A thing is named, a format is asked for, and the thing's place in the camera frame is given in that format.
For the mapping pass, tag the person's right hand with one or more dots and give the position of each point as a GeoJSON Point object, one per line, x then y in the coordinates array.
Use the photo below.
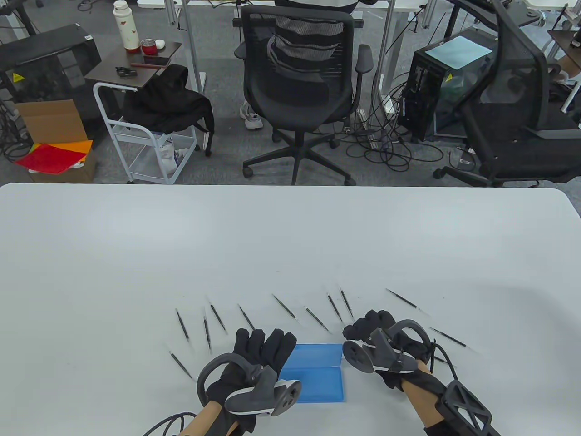
{"type": "Point", "coordinates": [372, 322]}

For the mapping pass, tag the person's left hand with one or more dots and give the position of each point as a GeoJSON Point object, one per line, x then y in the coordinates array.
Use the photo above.
{"type": "Point", "coordinates": [263, 349]}

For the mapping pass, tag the single black pen refill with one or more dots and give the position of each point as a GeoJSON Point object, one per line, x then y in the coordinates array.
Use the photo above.
{"type": "Point", "coordinates": [448, 337]}
{"type": "Point", "coordinates": [335, 308]}
{"type": "Point", "coordinates": [445, 361]}
{"type": "Point", "coordinates": [347, 303]}

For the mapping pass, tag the group of black pen refills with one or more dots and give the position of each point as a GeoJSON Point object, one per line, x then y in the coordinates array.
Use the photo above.
{"type": "Point", "coordinates": [285, 307]}

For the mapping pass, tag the blue stationery box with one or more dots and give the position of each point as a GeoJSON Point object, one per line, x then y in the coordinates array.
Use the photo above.
{"type": "Point", "coordinates": [317, 381]}

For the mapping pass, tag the person's right forearm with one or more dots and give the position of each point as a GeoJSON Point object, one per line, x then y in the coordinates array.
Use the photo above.
{"type": "Point", "coordinates": [420, 406]}

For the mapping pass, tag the person's left forearm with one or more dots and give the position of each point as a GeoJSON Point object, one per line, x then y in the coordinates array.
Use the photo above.
{"type": "Point", "coordinates": [204, 420]}

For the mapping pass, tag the dark red pen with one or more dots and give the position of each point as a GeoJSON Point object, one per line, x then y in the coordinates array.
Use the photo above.
{"type": "Point", "coordinates": [147, 65]}

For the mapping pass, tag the open brown cardboard box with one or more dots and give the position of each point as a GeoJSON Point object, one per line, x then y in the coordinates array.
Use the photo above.
{"type": "Point", "coordinates": [50, 120]}

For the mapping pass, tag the grey hand controller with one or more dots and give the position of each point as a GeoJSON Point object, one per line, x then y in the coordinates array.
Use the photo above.
{"type": "Point", "coordinates": [254, 390]}
{"type": "Point", "coordinates": [388, 354]}

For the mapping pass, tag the white power strip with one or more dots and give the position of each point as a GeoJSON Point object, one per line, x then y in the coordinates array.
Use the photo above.
{"type": "Point", "coordinates": [363, 120]}

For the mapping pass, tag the white plastic bag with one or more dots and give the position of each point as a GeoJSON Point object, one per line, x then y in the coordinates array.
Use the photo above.
{"type": "Point", "coordinates": [170, 154]}

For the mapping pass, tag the black high-back office chair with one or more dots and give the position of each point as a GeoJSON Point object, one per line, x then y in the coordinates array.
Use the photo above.
{"type": "Point", "coordinates": [517, 150]}

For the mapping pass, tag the black glass-sided computer tower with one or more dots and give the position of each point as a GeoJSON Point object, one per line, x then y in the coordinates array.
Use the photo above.
{"type": "Point", "coordinates": [422, 100]}

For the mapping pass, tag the black mesh office chair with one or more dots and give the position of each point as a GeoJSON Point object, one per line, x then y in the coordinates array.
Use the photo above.
{"type": "Point", "coordinates": [295, 91]}

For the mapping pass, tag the white metal cart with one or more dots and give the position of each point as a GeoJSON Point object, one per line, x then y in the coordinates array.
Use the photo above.
{"type": "Point", "coordinates": [131, 134]}

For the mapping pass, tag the black jacket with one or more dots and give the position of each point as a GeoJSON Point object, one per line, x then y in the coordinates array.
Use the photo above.
{"type": "Point", "coordinates": [168, 104]}

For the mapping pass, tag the orange paper sheet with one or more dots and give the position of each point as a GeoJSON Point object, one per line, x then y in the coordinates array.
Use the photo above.
{"type": "Point", "coordinates": [84, 146]}

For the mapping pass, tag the light blue paper sheet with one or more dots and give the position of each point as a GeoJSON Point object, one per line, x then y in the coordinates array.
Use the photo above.
{"type": "Point", "coordinates": [458, 52]}

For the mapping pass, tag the red paper sheet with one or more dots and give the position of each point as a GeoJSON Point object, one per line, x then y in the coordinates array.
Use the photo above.
{"type": "Point", "coordinates": [50, 158]}

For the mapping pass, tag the dark smartphone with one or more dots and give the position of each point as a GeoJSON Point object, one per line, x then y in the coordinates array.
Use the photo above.
{"type": "Point", "coordinates": [156, 60]}

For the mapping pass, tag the small black clip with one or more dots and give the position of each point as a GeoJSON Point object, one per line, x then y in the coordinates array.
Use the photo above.
{"type": "Point", "coordinates": [126, 71]}

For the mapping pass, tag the white desk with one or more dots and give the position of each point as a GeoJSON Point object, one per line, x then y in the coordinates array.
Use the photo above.
{"type": "Point", "coordinates": [192, 45]}

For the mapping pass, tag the dark wooden side table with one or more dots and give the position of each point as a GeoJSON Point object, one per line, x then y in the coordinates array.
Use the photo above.
{"type": "Point", "coordinates": [104, 75]}

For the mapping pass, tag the red cup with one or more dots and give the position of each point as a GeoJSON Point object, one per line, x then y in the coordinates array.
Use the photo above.
{"type": "Point", "coordinates": [148, 47]}

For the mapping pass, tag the dark wooden desk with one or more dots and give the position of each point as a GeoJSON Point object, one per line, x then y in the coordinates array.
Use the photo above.
{"type": "Point", "coordinates": [565, 41]}

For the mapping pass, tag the black curved desk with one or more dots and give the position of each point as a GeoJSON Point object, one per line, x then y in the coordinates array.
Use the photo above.
{"type": "Point", "coordinates": [513, 11]}

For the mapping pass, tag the white thermos bottle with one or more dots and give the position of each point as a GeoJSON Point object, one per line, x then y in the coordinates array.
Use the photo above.
{"type": "Point", "coordinates": [126, 27]}

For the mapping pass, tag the black equipment case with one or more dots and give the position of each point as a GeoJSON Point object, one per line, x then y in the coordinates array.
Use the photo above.
{"type": "Point", "coordinates": [45, 59]}

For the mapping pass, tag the black desk leg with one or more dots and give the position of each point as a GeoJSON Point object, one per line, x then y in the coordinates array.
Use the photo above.
{"type": "Point", "coordinates": [22, 16]}

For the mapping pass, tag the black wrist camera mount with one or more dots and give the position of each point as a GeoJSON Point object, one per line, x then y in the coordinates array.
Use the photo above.
{"type": "Point", "coordinates": [455, 386]}

